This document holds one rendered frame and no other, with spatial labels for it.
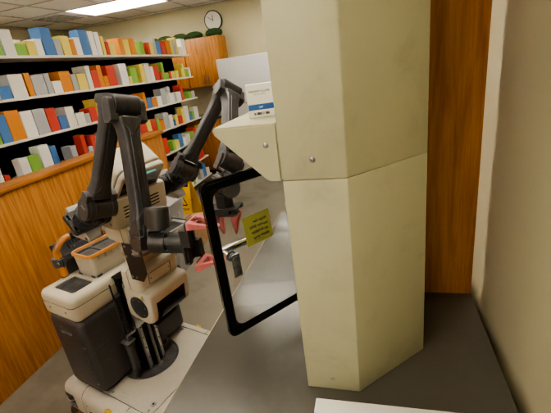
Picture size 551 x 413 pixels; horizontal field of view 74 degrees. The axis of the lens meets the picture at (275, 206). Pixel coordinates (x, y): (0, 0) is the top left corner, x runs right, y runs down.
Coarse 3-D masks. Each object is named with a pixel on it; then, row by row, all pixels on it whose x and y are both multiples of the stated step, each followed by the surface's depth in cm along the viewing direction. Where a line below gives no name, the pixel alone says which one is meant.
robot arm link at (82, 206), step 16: (96, 96) 105; (112, 96) 98; (128, 96) 101; (128, 112) 102; (112, 128) 108; (96, 144) 111; (112, 144) 111; (96, 160) 113; (112, 160) 114; (96, 176) 114; (96, 192) 116; (112, 192) 122; (80, 208) 119; (96, 208) 118
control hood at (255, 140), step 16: (224, 128) 63; (240, 128) 62; (256, 128) 61; (272, 128) 60; (240, 144) 63; (256, 144) 62; (272, 144) 62; (256, 160) 63; (272, 160) 63; (272, 176) 64
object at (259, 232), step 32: (224, 192) 80; (256, 192) 85; (224, 224) 82; (256, 224) 87; (288, 224) 93; (224, 256) 84; (256, 256) 89; (288, 256) 96; (256, 288) 91; (288, 288) 98
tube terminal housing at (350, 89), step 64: (320, 0) 52; (384, 0) 56; (320, 64) 55; (384, 64) 59; (320, 128) 59; (384, 128) 62; (320, 192) 63; (384, 192) 66; (320, 256) 67; (384, 256) 70; (320, 320) 73; (384, 320) 75; (320, 384) 79
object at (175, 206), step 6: (168, 198) 317; (174, 198) 315; (180, 198) 315; (168, 204) 302; (174, 204) 305; (180, 204) 318; (174, 210) 307; (180, 210) 318; (174, 216) 307; (180, 216) 319; (102, 228) 277
